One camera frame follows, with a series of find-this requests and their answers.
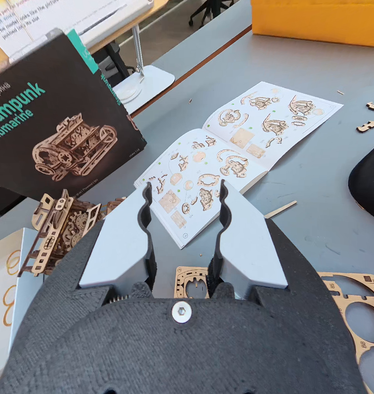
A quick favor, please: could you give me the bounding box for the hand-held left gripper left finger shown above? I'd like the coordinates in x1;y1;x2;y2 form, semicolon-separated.
78;182;157;293

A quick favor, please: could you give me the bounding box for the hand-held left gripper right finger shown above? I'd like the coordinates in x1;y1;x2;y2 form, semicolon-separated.
207;179;289;298

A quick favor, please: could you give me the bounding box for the pointed wooden stick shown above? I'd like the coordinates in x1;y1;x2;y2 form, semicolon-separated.
263;200;298;220

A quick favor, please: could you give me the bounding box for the laser-cut wooden parts sheet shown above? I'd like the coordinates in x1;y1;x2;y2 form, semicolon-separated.
174;266;374;394

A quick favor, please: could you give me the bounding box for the assembled wooden model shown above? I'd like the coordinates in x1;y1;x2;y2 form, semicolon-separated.
17;189;126;277

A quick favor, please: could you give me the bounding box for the black model kit box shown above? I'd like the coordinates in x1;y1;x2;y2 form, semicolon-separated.
0;29;148;201

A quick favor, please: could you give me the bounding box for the white instruction booklet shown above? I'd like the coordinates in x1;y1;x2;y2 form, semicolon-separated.
133;81;344;250

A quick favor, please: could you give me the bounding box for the black padded wrist rest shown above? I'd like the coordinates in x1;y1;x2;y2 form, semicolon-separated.
348;150;374;224

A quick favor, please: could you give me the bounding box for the yellow plastic bin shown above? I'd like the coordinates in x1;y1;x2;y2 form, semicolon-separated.
250;0;374;49

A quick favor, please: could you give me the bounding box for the instruction sheet stand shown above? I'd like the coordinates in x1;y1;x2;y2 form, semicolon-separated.
0;0;176;108

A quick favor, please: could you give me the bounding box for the black office chair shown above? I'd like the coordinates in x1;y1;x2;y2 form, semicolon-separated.
188;0;237;29

